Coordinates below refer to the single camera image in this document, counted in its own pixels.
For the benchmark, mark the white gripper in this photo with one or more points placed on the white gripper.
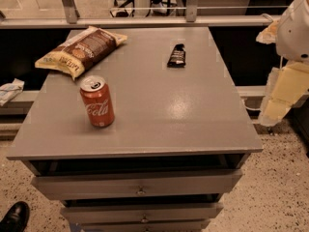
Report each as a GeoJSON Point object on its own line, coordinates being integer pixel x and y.
{"type": "Point", "coordinates": [294, 33]}

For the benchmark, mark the black rxbar chocolate bar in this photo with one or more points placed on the black rxbar chocolate bar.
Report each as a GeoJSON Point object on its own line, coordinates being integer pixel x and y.
{"type": "Point", "coordinates": [177, 57]}

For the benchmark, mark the red coke can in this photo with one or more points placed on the red coke can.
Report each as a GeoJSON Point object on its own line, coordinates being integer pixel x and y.
{"type": "Point", "coordinates": [96, 96]}

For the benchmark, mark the top grey drawer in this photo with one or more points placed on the top grey drawer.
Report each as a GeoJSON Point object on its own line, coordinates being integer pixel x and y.
{"type": "Point", "coordinates": [145, 184]}

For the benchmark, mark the grey drawer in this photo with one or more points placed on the grey drawer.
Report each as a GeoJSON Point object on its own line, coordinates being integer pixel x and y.
{"type": "Point", "coordinates": [165, 226]}
{"type": "Point", "coordinates": [142, 213]}
{"type": "Point", "coordinates": [145, 184]}

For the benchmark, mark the grey drawer cabinet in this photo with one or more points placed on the grey drawer cabinet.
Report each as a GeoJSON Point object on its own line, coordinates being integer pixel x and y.
{"type": "Point", "coordinates": [166, 119]}

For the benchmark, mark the black office chair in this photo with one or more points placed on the black office chair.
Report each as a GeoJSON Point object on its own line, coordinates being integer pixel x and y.
{"type": "Point", "coordinates": [131, 8]}

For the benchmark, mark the brown yellow chip bag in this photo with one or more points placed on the brown yellow chip bag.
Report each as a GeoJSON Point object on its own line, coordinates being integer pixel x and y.
{"type": "Point", "coordinates": [79, 53]}

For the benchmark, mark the grey metal railing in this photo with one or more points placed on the grey metal railing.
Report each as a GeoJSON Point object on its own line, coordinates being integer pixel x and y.
{"type": "Point", "coordinates": [28, 14]}

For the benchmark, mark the bottom grey drawer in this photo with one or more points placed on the bottom grey drawer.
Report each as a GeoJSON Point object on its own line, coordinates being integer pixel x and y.
{"type": "Point", "coordinates": [165, 226]}

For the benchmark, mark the middle grey drawer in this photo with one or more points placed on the middle grey drawer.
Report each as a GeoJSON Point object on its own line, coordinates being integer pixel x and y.
{"type": "Point", "coordinates": [142, 213]}

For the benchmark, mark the white folded cloth packet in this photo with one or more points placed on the white folded cloth packet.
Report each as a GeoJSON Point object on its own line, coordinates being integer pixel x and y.
{"type": "Point", "coordinates": [9, 91]}

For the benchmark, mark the black leather shoe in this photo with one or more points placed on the black leather shoe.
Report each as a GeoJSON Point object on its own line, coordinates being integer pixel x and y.
{"type": "Point", "coordinates": [16, 219]}

